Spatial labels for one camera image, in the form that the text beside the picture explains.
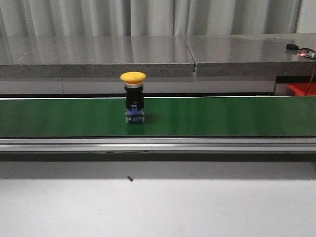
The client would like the white cabinet front panel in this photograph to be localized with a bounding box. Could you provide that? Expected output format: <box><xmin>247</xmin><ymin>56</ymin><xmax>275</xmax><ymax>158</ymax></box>
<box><xmin>0</xmin><ymin>76</ymin><xmax>276</xmax><ymax>95</ymax></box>

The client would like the black sensor module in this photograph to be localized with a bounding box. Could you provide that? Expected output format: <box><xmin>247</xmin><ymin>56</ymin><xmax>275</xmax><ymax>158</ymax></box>
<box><xmin>286</xmin><ymin>43</ymin><xmax>300</xmax><ymax>51</ymax></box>

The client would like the grey stone countertop left slab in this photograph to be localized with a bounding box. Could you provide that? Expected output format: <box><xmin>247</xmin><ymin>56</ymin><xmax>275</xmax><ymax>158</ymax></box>
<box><xmin>0</xmin><ymin>36</ymin><xmax>195</xmax><ymax>78</ymax></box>

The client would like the green conveyor belt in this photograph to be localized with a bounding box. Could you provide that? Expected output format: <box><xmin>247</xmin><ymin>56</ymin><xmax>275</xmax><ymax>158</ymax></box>
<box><xmin>0</xmin><ymin>96</ymin><xmax>316</xmax><ymax>138</ymax></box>

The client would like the aluminium conveyor frame rail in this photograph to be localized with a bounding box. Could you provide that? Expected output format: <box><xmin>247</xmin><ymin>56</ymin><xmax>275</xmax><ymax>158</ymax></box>
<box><xmin>0</xmin><ymin>138</ymin><xmax>316</xmax><ymax>153</ymax></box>

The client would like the grey stone countertop slab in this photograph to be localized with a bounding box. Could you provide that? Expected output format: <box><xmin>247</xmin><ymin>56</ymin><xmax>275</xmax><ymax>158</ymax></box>
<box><xmin>0</xmin><ymin>36</ymin><xmax>195</xmax><ymax>78</ymax></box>
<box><xmin>186</xmin><ymin>33</ymin><xmax>316</xmax><ymax>77</ymax></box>

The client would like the grey stone countertop right slab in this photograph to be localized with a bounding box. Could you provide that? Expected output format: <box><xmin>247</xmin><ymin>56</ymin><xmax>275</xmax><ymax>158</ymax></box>
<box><xmin>186</xmin><ymin>33</ymin><xmax>316</xmax><ymax>77</ymax></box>

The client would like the red plastic bin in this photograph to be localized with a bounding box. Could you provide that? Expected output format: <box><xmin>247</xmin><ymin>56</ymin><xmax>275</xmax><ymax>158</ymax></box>
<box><xmin>288</xmin><ymin>82</ymin><xmax>316</xmax><ymax>96</ymax></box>

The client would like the small green circuit board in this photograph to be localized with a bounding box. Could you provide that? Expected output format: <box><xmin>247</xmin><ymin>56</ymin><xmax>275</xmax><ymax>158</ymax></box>
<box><xmin>299</xmin><ymin>50</ymin><xmax>316</xmax><ymax>59</ymax></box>

